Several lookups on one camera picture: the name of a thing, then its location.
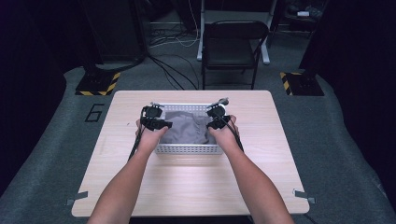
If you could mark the black folding chair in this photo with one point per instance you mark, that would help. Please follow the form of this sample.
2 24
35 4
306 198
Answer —
232 53

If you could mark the person's left hand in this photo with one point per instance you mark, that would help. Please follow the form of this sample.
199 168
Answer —
149 138

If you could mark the white desk frame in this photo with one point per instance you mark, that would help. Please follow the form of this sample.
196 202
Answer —
264 46

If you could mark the gray pants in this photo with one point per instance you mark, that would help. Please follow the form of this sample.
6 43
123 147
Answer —
186 129

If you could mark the black cabinet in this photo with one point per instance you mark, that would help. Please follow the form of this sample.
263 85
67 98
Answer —
115 31

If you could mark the black stand base hazard stripes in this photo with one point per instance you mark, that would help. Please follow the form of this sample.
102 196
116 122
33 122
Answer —
303 84
96 84

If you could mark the white power adapter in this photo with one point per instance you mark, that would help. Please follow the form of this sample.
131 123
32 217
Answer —
303 13

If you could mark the person's right hand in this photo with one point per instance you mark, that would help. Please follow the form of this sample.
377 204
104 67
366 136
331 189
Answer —
225 137

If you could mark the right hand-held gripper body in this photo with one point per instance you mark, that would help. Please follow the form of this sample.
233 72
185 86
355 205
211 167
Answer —
218 110

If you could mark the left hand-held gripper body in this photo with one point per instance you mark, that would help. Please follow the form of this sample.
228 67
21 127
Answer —
152 112

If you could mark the gray tape strip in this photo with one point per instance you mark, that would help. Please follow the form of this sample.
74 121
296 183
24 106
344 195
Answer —
77 197
303 196

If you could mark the white perforated plastic basket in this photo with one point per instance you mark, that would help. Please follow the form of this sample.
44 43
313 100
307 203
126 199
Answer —
188 149

